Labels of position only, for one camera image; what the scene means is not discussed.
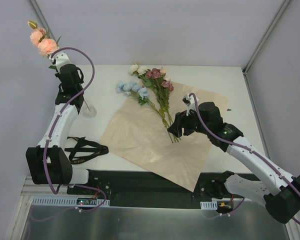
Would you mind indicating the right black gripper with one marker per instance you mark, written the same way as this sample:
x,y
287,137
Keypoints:
x,y
184,122

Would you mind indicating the orange wrapping paper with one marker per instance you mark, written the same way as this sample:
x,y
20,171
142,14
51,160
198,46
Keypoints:
x,y
137,134

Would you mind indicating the artificial flower bunch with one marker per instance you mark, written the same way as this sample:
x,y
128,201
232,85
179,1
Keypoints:
x,y
159,83

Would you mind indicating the blue flower stem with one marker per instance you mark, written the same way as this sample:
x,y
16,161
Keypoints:
x,y
142,95

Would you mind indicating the black ribbon gold lettering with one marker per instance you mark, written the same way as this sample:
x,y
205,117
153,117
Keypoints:
x,y
84,150

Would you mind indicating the peach rose stem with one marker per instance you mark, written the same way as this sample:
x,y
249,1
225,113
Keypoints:
x,y
39,37

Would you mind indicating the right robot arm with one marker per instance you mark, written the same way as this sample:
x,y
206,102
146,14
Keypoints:
x,y
276,189

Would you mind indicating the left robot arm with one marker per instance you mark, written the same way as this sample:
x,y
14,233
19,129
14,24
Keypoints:
x,y
48,163

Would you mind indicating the clear glass vase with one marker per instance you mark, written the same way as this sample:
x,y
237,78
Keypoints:
x,y
88,110

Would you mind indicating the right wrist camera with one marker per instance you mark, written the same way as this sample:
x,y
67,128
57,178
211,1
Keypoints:
x,y
190,101

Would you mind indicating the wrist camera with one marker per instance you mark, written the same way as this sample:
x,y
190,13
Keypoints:
x,y
60,59
190,101

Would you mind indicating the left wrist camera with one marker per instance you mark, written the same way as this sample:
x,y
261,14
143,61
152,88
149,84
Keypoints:
x,y
60,59

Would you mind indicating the front aluminium rail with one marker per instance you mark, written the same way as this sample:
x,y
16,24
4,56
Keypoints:
x,y
115,195

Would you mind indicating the right aluminium frame post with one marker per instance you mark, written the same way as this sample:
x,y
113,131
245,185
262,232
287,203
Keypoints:
x,y
267,34

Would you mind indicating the aluminium frame post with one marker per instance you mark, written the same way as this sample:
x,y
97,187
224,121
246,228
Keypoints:
x,y
267,34
43,23

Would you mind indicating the left aluminium frame post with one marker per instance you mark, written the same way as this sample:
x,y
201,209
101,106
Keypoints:
x,y
43,23

